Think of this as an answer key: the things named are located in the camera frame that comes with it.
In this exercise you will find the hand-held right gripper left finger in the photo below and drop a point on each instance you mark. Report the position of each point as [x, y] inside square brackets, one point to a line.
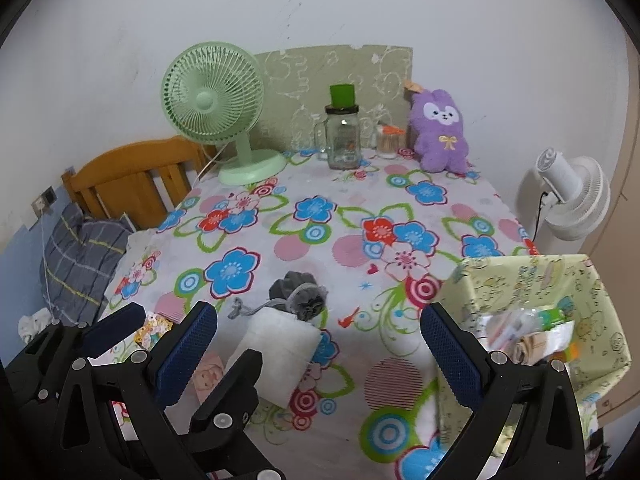
[187, 355]

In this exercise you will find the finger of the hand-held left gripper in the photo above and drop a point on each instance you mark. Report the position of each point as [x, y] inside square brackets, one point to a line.
[115, 325]
[235, 385]

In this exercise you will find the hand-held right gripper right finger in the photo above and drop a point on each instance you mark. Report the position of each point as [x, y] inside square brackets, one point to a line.
[452, 360]

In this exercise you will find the clear plastic bag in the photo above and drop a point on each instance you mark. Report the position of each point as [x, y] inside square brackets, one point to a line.
[505, 327]

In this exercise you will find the yellow paper-covered box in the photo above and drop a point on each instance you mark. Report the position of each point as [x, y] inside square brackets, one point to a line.
[500, 280]

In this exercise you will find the green tissue packet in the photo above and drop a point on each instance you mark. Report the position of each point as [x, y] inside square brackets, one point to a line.
[552, 319]

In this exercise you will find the pink cloth pouch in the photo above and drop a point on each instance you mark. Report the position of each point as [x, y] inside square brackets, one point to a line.
[207, 375]

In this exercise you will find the crumpled white cloth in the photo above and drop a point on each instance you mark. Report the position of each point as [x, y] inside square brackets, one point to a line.
[35, 325]

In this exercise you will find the grey plaid pillow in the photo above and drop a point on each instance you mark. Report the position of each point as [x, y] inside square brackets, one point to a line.
[80, 260]

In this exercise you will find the white bedding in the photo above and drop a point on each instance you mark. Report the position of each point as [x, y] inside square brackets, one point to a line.
[137, 245]

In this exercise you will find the floral tablecloth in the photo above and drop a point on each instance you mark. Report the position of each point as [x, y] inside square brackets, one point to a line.
[325, 260]

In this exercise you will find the wooden bed headboard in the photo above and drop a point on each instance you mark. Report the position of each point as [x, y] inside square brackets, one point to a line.
[125, 165]

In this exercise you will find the white standing fan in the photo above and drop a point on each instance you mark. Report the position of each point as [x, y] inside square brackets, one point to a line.
[575, 195]

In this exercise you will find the purple plush bunny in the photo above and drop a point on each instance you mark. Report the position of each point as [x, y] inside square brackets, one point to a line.
[440, 145]

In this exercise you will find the small glass toothpick jar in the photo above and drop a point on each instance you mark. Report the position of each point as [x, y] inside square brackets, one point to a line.
[390, 147]

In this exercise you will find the glass mug with green lid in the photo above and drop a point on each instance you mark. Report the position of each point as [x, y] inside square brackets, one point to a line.
[342, 140]

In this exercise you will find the green desk fan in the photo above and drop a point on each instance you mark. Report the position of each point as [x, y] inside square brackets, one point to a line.
[212, 97]

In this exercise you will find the grey wall socket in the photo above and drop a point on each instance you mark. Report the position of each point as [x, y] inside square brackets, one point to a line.
[39, 204]

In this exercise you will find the dark wall socket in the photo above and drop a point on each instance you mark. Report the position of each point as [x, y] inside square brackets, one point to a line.
[49, 193]

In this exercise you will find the green patterned wall board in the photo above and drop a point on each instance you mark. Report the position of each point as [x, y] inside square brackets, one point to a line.
[300, 80]

